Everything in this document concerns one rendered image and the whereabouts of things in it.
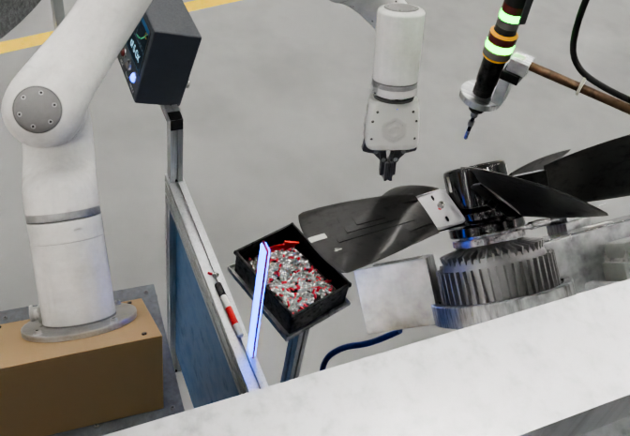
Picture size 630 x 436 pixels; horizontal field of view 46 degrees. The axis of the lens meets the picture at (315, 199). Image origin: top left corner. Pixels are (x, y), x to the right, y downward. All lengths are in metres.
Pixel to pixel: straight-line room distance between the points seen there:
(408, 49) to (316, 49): 2.60
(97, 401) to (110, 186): 1.83
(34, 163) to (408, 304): 0.74
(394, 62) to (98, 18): 0.50
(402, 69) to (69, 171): 0.59
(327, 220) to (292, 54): 2.53
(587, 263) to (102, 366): 0.93
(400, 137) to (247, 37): 2.59
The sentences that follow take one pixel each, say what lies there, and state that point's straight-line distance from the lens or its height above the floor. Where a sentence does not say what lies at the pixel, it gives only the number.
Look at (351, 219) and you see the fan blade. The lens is 1.35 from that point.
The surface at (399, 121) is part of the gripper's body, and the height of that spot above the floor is 1.30.
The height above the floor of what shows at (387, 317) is 0.97.
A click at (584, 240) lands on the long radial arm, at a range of 1.54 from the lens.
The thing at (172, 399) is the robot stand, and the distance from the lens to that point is 1.38.
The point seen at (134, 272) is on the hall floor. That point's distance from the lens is 2.74.
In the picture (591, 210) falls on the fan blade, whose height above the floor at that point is 1.41.
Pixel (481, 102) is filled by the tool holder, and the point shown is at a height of 1.46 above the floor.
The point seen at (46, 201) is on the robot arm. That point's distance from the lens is 1.24.
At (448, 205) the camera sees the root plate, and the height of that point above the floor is 1.19.
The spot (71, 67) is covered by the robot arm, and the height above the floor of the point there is 1.43.
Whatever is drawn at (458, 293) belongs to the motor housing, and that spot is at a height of 1.11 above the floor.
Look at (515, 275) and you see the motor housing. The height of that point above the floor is 1.17.
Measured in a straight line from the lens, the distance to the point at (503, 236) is 1.39.
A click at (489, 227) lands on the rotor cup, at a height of 1.20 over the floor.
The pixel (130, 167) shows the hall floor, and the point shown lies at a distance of 3.12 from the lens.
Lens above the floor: 2.13
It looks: 45 degrees down
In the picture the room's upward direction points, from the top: 11 degrees clockwise
